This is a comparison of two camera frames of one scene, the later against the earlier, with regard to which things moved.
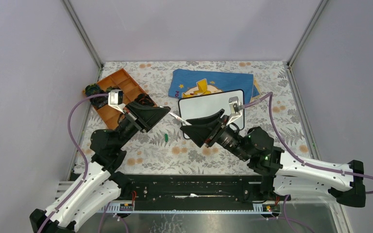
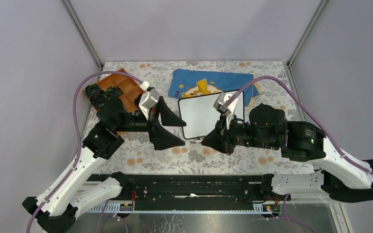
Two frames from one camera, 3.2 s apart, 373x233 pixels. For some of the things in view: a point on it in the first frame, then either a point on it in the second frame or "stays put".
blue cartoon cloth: [185, 83] stays put
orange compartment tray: [118, 80] stays put
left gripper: [144, 118] -> [161, 139]
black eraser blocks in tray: [92, 89] stays put
